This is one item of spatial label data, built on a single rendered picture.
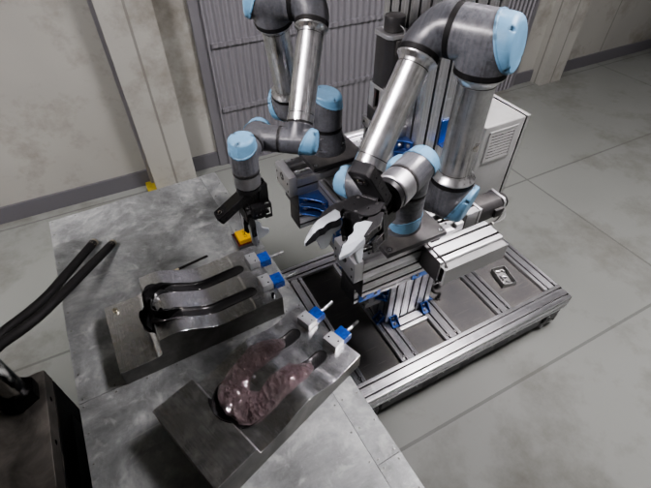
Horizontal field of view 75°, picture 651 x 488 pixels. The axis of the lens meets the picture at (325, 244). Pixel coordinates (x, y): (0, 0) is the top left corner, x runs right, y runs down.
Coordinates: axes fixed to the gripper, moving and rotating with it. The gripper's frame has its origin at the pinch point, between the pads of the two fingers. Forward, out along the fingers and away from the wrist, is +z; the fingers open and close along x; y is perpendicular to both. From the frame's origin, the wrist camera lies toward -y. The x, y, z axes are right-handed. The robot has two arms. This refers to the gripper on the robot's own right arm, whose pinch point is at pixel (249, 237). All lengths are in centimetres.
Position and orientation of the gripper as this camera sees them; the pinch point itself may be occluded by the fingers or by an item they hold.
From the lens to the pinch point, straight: 137.5
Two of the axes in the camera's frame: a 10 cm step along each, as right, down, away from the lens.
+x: -5.0, -6.1, 6.2
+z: 0.0, 7.1, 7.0
